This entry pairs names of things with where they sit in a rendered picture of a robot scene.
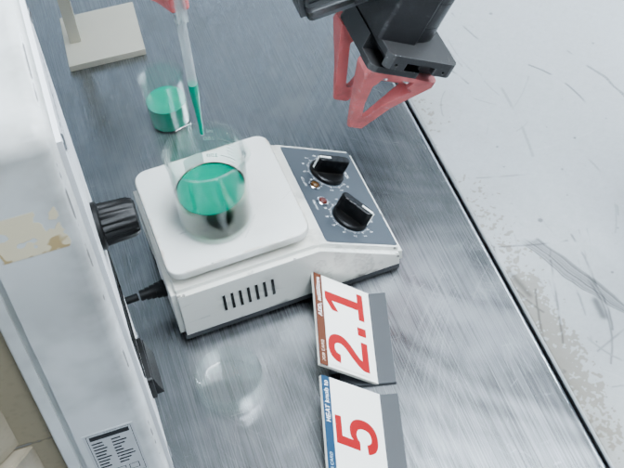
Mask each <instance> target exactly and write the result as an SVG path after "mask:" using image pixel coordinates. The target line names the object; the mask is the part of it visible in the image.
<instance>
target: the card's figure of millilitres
mask: <svg viewBox="0 0 624 468"><path fill-rule="evenodd" d="M321 283H322V294H323V305H324V317H325V328H326V339H327V350H328V361H329V363H330V364H332V365H335V366H338V367H341V368H344V369H347V370H349V371H353V372H356V373H359V374H362V375H365V376H368V377H370V378H372V371H371V355H370V347H369V338H368V330H367V321H366V313H365V305H364V296H363V293H361V292H357V291H355V290H352V289H350V288H347V287H345V286H343V285H340V284H338V283H335V282H333V281H330V280H328V279H324V278H321Z"/></svg>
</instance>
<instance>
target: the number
mask: <svg viewBox="0 0 624 468"><path fill-rule="evenodd" d="M330 387H331V408H332V419H333V431H334V442H335V453H336V464H337V468H383V467H382V458H381V450H380V441H379V433H378V424H377V416H376V408H375V399H374V395H372V394H369V393H366V392H363V391H361V390H358V389H356V388H353V387H350V386H347V385H344V384H341V383H337V382H334V381H331V380H330Z"/></svg>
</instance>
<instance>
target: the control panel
mask: <svg viewBox="0 0 624 468"><path fill-rule="evenodd" d="M280 149H281V151H282V153H283V155H284V157H285V159H286V161H287V163H288V164H289V166H290V168H291V170H292V173H293V175H294V177H295V179H296V181H297V184H298V186H299V188H300V190H301V191H302V193H303V195H304V197H305V200H306V202H307V204H308V206H309V208H310V210H311V212H312V214H313V216H314V217H315V219H316V221H317V223H318V226H319V228H320V230H321V232H322V235H323V237H324V239H325V240H326V241H328V242H343V243H362V244H381V245H397V243H396V241H395V239H394V237H393V236H392V234H391V232H390V230H389V228H388V226H387V225H386V224H385V222H384V219H383V217H382V215H381V214H380V212H379V210H378V208H377V206H376V204H375V202H374V201H373V199H372V197H371V195H370V193H369V192H368V190H367V188H366V186H365V184H364V182H363V180H362V179H361V177H360V175H359V173H358V170H357V169H356V167H355V165H354V164H353V162H352V160H351V158H350V157H349V155H348V153H342V152H332V151H323V150H313V149H295V148H285V147H280ZM320 154H324V155H332V156H342V157H346V158H348V159H349V161H350V164H349V165H348V166H347V168H346V170H345V172H344V180H343V182H342V183H341V184H340V185H337V186H332V185H328V184H325V183H323V182H321V181H319V180H318V179H317V178H315V177H314V175H313V174H312V173H311V170H310V164H311V163H312V161H314V160H316V159H317V157H318V156H319V155H320ZM312 181H317V182H318V183H319V187H318V188H315V187H313V186H312V185H311V182H312ZM344 192H348V193H349V194H351V195H352V196H353V197H355V198H356V199H357V200H359V201H360V202H362V203H363V204H365V205H366V206H367V207H369V208H370V209H371V210H372V211H373V213H374V216H373V218H372V220H371V221H370V222H369V224H368V225H367V226H366V228H365V229H363V230H361V231H354V230H350V229H348V228H346V227H343V226H342V225H340V224H339V223H338V222H337V221H336V219H335V218H334V216H333V213H332V210H333V208H334V206H335V205H336V203H337V202H338V201H339V199H340V197H341V195H342V194H343V193H344ZM320 197H324V198H326V199H327V201H328V202H327V203H326V204H324V203H322V202H320V201H319V198H320Z"/></svg>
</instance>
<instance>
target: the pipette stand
mask: <svg viewBox="0 0 624 468"><path fill-rule="evenodd" d="M57 1H58V6H59V10H60V13H61V16H62V18H60V19H59V21H60V26H61V30H62V35H63V40H64V45H65V49H66V54H67V59H68V63H69V67H70V70H71V72H75V71H79V70H82V69H87V68H91V67H95V66H98V65H103V64H107V63H111V62H115V61H119V60H123V59H130V58H134V57H138V56H143V55H146V54H147V53H146V49H145V47H144V43H143V39H142V35H141V32H140V29H139V25H138V21H137V15H136V12H135V9H134V5H133V2H130V3H125V4H121V5H117V6H110V7H105V8H101V9H98V10H93V11H89V12H85V13H81V14H77V15H74V13H73V10H72V4H71V1H70V0H57Z"/></svg>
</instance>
